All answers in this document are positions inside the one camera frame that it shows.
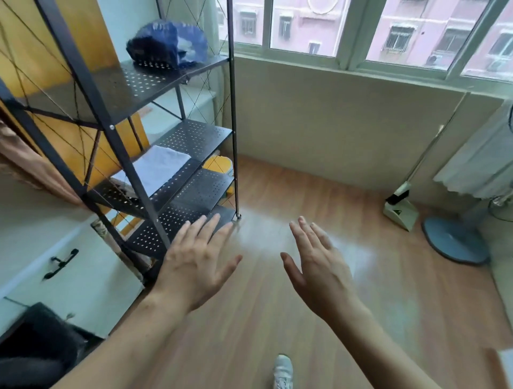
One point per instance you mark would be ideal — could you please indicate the person's left thumb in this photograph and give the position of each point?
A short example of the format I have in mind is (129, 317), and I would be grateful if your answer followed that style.
(230, 272)

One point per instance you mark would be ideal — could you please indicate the white folded cloth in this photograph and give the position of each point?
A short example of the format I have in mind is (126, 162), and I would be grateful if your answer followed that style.
(156, 166)

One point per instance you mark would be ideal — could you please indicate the person's left forearm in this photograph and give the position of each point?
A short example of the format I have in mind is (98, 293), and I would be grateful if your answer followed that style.
(120, 352)

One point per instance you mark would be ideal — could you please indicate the black perforated metal shelf rack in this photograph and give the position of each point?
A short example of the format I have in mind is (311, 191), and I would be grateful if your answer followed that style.
(100, 108)

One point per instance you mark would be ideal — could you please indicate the person's right middle finger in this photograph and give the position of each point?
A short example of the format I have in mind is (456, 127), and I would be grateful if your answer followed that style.
(310, 236)

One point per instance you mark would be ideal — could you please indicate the person's right thumb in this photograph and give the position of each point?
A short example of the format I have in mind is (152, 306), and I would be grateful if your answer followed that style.
(291, 270)

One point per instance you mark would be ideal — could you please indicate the yellow wooden door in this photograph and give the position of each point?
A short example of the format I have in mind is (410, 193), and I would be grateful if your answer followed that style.
(24, 40)

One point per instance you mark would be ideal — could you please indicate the person's left hand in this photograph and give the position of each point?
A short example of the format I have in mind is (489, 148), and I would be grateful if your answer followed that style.
(192, 268)

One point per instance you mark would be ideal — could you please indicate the white fan cover cloth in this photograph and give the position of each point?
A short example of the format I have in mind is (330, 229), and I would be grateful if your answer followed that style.
(481, 160)

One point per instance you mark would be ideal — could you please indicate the person's left middle finger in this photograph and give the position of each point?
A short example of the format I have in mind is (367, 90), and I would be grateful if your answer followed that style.
(210, 234)

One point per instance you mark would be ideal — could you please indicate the person's white shoe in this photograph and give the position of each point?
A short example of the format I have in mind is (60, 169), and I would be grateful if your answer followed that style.
(283, 372)

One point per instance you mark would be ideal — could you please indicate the person's left little finger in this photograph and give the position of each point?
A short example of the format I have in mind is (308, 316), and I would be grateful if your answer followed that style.
(181, 236)

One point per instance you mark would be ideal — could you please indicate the blue plastic bag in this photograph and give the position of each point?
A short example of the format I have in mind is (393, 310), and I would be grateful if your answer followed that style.
(160, 44)

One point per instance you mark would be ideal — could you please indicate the white cabinet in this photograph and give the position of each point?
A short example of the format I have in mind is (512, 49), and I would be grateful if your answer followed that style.
(80, 288)

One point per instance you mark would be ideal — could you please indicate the yellow bucket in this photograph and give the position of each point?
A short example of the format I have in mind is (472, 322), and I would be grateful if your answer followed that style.
(219, 164)

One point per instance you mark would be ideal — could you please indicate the standing fan with blue base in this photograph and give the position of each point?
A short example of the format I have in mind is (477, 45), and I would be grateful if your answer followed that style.
(453, 240)

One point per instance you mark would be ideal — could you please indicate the white window frame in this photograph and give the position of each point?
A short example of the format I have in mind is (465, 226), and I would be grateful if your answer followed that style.
(352, 36)

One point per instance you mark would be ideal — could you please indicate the person's right hand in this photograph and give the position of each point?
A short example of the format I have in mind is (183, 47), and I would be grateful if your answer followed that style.
(324, 280)

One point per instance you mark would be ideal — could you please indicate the person's right forearm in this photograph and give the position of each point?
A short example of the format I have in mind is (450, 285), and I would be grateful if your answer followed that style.
(380, 352)

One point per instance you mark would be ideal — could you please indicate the black bag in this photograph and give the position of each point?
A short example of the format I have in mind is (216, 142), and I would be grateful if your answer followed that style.
(36, 344)

